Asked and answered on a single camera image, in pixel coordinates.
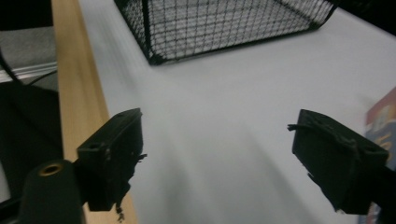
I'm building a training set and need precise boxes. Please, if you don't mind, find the black wire mesh basket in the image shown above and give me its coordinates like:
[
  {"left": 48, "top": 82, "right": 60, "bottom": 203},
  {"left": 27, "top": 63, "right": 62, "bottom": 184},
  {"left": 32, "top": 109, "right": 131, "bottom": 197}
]
[{"left": 113, "top": 0, "right": 339, "bottom": 66}]

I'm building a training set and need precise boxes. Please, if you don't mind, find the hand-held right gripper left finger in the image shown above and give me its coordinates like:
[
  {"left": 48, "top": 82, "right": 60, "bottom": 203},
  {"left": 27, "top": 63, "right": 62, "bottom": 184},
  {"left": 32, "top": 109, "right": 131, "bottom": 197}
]
[{"left": 76, "top": 107, "right": 148, "bottom": 222}]

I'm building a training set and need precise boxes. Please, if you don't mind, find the colourful printed box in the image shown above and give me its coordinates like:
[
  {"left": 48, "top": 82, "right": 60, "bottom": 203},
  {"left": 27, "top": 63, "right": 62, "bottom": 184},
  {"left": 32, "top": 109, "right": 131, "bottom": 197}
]
[{"left": 358, "top": 86, "right": 396, "bottom": 224}]

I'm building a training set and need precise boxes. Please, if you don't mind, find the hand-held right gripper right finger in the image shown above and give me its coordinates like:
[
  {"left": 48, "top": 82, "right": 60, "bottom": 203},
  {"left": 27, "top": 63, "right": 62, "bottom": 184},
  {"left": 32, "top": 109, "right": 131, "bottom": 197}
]
[{"left": 287, "top": 108, "right": 390, "bottom": 216}]

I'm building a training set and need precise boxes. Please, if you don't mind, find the black cable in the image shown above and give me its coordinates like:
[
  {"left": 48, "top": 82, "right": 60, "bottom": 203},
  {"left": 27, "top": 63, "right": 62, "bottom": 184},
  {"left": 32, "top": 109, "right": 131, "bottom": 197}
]
[{"left": 0, "top": 49, "right": 59, "bottom": 87}]

